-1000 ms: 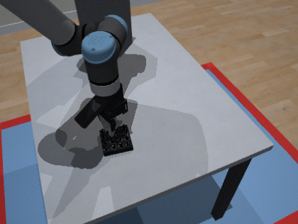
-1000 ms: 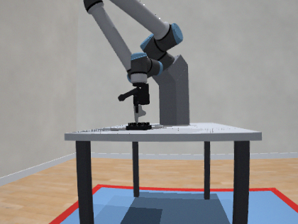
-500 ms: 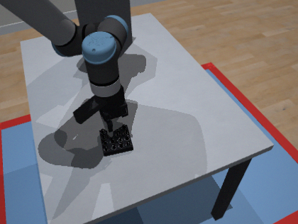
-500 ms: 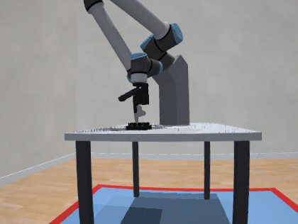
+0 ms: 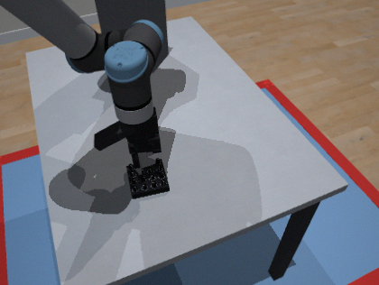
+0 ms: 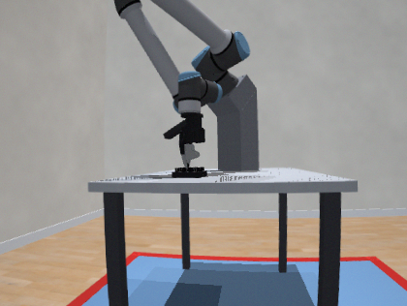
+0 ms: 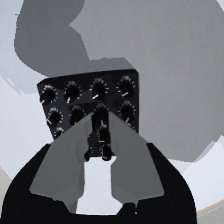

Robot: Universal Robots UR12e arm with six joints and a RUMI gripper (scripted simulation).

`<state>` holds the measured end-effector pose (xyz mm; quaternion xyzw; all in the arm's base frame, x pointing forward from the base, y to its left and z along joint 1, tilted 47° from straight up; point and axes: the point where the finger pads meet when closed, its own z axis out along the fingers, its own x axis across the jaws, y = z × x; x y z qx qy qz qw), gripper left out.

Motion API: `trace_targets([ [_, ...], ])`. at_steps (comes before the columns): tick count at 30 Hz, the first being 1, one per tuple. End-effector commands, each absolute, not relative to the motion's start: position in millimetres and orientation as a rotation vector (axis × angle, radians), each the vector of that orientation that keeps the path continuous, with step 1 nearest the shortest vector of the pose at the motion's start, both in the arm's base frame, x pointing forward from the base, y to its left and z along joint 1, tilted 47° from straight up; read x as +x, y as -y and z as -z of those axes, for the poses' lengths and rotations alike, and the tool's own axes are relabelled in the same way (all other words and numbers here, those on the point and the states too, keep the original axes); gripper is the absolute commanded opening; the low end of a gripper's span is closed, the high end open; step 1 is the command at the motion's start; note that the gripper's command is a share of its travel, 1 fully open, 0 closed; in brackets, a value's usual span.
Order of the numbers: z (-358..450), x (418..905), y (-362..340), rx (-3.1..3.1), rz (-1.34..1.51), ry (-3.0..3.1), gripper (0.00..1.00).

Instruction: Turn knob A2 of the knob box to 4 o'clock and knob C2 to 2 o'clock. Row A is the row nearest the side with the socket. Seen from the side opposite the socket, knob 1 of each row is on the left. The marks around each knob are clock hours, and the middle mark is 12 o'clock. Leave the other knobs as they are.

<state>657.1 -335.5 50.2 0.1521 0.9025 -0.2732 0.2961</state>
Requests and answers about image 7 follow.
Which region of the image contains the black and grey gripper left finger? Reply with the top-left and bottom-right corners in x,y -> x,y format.
0,112 -> 96,224

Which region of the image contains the black knob box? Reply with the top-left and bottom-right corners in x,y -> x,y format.
37,69 -> 139,162

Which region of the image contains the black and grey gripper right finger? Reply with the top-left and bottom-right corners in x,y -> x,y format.
107,112 -> 197,224

